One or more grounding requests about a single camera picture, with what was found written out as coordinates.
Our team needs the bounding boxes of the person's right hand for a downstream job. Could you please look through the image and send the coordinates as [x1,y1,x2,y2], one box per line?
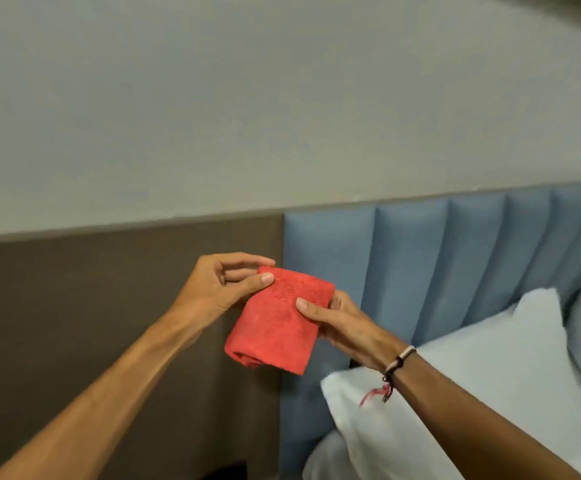
[296,290,411,374]

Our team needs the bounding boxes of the person's left hand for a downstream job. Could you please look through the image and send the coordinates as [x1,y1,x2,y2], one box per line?
[169,252,276,336]

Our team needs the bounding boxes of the red cloth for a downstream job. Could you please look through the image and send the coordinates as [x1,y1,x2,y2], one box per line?
[224,266,336,377]

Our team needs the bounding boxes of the person's left forearm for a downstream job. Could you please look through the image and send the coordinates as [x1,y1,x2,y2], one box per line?
[0,306,202,480]

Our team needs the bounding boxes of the person's right forearm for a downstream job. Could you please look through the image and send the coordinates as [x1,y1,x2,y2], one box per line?
[385,351,581,480]

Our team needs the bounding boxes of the blue padded headboard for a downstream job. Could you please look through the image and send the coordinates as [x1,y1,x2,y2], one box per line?
[279,181,581,480]

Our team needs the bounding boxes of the white bed sheet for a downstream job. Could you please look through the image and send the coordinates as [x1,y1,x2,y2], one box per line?
[303,429,354,480]

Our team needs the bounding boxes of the large white pillow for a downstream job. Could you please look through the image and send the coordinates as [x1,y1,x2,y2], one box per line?
[320,287,581,480]

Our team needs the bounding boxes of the string bracelet with red tassel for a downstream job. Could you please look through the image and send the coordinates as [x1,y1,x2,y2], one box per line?
[359,345,417,408]

